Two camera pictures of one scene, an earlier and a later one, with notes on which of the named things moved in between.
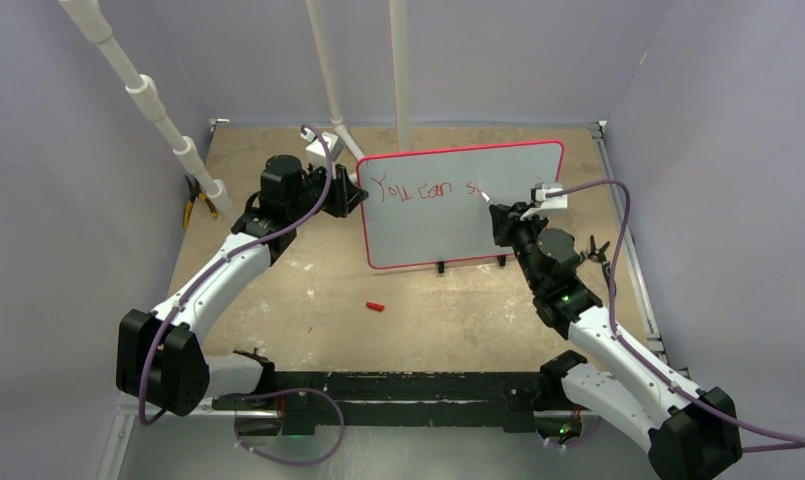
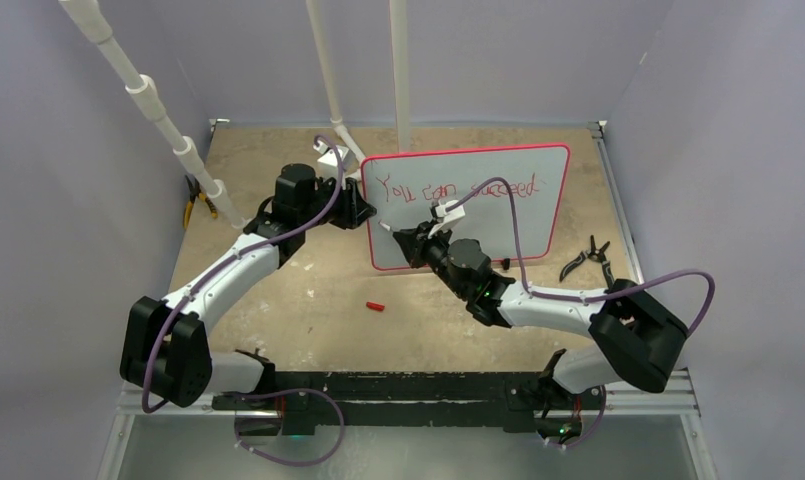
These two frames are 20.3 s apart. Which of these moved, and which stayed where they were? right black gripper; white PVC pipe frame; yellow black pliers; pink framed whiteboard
Moved: right black gripper
Stayed: pink framed whiteboard; white PVC pipe frame; yellow black pliers
